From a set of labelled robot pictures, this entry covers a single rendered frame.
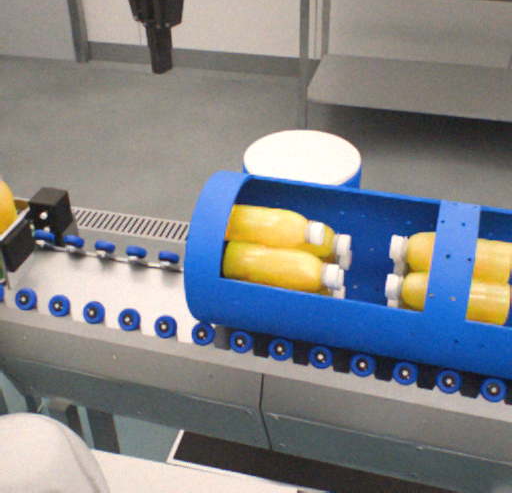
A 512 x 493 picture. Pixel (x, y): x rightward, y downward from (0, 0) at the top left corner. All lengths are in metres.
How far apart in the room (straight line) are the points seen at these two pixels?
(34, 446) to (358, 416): 0.75
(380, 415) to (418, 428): 0.07
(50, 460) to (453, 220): 0.74
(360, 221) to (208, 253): 0.34
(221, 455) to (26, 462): 1.49
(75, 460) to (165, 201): 2.83
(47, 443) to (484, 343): 0.71
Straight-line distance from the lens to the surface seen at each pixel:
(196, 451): 2.25
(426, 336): 1.22
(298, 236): 1.29
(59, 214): 1.76
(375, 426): 1.40
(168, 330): 1.40
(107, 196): 3.65
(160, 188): 3.67
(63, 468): 0.78
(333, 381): 1.36
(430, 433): 1.39
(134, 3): 1.13
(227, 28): 4.76
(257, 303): 1.24
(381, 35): 4.58
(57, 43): 5.23
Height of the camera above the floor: 1.91
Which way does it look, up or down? 36 degrees down
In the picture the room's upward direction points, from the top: 1 degrees counter-clockwise
